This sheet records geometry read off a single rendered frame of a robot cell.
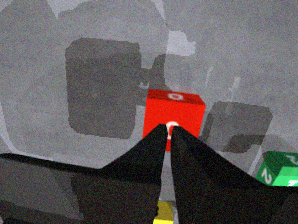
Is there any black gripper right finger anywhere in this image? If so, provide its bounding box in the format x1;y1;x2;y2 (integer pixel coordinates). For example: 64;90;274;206
170;125;298;224

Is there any yellow block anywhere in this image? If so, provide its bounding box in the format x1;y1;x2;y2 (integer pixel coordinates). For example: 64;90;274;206
153;201;173;224

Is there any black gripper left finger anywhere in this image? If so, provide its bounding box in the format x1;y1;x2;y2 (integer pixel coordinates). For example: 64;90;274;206
0;123;168;224

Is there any red block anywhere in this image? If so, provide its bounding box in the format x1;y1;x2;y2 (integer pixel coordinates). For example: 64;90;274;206
142;88;205;152

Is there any green block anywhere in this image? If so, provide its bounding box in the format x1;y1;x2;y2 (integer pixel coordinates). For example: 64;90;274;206
255;151;298;186

